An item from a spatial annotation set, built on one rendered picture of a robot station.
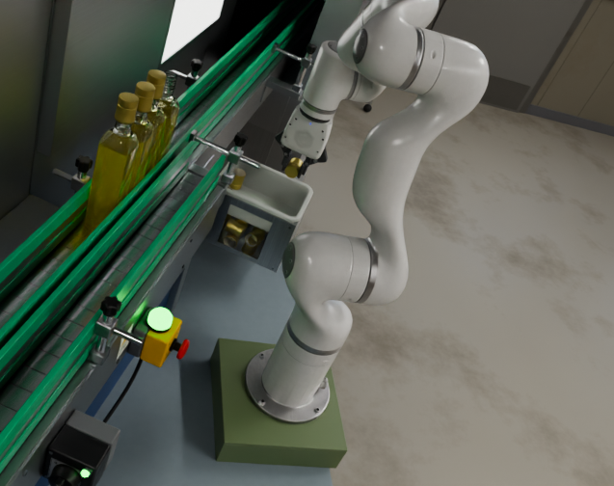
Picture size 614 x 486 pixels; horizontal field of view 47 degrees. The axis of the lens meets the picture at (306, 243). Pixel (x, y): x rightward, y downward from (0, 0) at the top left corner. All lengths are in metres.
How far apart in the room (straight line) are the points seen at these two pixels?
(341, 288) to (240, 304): 0.58
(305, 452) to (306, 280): 0.42
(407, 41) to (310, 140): 0.58
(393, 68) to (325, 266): 0.35
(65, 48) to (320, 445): 0.89
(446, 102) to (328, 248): 0.31
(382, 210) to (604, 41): 4.85
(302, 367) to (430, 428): 1.47
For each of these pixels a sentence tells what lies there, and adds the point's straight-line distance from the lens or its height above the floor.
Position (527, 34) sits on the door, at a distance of 5.55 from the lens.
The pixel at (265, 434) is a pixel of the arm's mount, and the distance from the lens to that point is 1.45.
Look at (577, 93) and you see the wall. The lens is 6.08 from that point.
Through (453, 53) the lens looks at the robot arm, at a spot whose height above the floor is 1.61.
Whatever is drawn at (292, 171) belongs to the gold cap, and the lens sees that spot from 1.69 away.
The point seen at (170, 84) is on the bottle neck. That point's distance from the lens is 1.40.
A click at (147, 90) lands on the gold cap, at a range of 1.29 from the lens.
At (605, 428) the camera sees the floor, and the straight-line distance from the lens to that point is 3.39.
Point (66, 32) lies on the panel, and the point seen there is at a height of 1.40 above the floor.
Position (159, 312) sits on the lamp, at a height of 1.02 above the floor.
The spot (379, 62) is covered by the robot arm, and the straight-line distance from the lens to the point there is 1.09.
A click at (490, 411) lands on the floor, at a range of 3.04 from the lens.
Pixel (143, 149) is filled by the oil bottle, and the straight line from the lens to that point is 1.33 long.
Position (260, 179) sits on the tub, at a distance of 1.80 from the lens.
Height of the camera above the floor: 1.95
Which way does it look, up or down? 36 degrees down
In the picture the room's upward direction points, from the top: 24 degrees clockwise
